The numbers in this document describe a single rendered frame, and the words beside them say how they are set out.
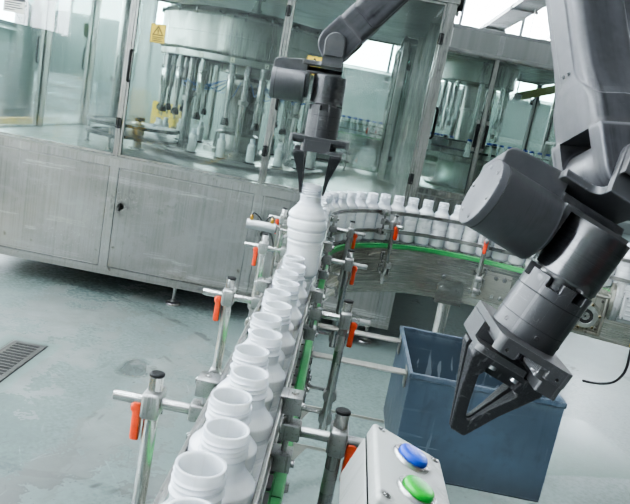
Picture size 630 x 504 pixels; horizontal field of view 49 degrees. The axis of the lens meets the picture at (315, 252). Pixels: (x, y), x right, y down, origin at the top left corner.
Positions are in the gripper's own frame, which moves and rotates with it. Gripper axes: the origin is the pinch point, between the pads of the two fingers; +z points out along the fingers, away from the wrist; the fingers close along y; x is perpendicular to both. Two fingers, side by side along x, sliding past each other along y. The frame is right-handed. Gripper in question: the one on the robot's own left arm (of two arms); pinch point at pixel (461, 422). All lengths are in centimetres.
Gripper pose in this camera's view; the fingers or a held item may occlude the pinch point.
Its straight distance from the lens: 61.6
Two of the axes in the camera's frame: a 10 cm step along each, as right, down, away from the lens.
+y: -0.6, 1.9, -9.8
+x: 8.6, 5.1, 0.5
